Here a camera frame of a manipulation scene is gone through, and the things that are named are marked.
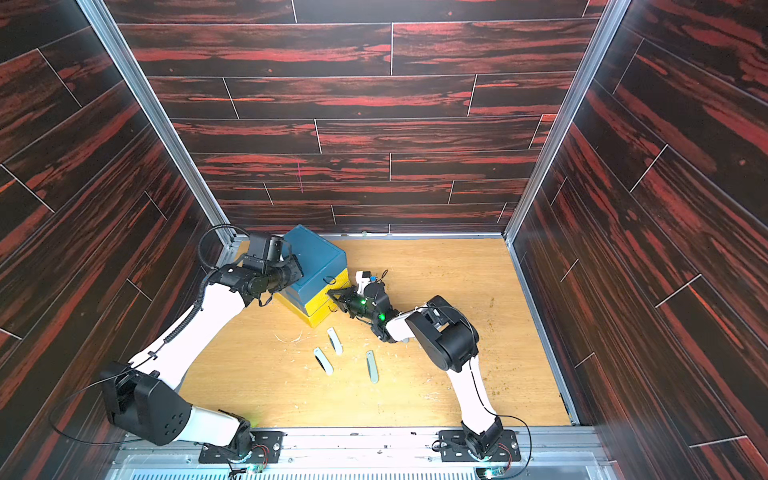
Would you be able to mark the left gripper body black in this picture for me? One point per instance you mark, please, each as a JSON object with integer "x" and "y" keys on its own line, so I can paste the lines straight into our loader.
{"x": 284, "y": 274}

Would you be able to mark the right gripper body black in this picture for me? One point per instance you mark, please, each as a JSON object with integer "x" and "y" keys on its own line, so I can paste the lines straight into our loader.
{"x": 351, "y": 301}

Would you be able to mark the white fruit knife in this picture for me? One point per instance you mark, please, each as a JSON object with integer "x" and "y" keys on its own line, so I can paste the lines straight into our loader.
{"x": 335, "y": 341}
{"x": 323, "y": 361}

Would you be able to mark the green fruit knife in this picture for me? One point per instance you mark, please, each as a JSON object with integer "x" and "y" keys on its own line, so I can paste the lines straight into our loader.
{"x": 372, "y": 367}

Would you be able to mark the teal drawer cabinet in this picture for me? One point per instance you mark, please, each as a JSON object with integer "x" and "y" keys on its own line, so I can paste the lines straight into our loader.
{"x": 320, "y": 260}

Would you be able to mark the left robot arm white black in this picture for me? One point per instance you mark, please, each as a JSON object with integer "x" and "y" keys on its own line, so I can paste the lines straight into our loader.
{"x": 141, "y": 396}

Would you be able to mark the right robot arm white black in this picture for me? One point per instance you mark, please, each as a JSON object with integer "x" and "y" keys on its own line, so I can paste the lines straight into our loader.
{"x": 450, "y": 342}

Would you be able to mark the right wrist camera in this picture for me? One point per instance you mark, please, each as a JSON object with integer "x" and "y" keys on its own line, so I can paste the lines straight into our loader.
{"x": 363, "y": 278}

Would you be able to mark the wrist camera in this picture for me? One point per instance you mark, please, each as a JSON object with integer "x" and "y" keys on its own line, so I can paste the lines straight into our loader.
{"x": 363, "y": 278}
{"x": 265, "y": 247}

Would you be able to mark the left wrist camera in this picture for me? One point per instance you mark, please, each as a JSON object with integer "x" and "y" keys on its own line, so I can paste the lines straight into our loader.
{"x": 265, "y": 247}

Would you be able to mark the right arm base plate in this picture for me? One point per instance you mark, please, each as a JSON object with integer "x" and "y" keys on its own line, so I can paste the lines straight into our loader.
{"x": 464, "y": 446}

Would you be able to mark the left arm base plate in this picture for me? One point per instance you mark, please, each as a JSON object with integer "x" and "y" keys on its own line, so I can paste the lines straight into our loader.
{"x": 258, "y": 447}

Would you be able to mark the aluminium front rail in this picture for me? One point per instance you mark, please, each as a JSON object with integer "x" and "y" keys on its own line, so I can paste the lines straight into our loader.
{"x": 378, "y": 453}

